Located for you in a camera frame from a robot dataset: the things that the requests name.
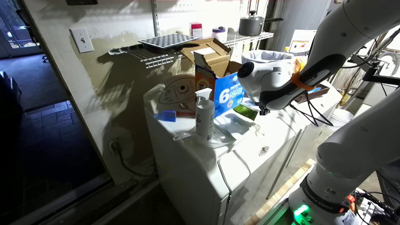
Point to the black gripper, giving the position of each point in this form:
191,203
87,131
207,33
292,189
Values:
266,111

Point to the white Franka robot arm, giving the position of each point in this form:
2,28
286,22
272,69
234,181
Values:
358,154

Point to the green robot base part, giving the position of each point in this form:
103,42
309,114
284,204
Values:
302,214

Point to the blue orange detergent box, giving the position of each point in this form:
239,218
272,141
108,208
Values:
227,96

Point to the white washing machine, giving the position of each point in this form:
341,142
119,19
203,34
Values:
251,158

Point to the bin with white liner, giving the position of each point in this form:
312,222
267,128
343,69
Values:
267,57

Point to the blue item in tray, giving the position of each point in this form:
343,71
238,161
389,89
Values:
317,89

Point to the yellow object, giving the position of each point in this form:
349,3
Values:
299,66

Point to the thin metal rod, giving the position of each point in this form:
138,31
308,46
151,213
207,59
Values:
283,164

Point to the brown wooden tray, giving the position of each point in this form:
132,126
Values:
321,93

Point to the white spray bottle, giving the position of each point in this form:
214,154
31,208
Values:
206,119

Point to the light wooden plank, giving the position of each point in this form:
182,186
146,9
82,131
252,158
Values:
283,189

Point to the grey kettle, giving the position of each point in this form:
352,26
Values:
251,26

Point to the white jar with purple lid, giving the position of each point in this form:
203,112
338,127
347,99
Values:
219,36

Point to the small blue cloth pad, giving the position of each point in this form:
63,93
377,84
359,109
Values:
168,117

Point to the pink white container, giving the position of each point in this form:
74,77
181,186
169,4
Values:
197,32

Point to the checkered calibration board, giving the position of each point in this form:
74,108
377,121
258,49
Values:
167,41

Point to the black metal bracket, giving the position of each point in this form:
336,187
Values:
382,78

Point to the metal shelf rail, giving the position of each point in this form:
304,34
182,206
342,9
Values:
156,17

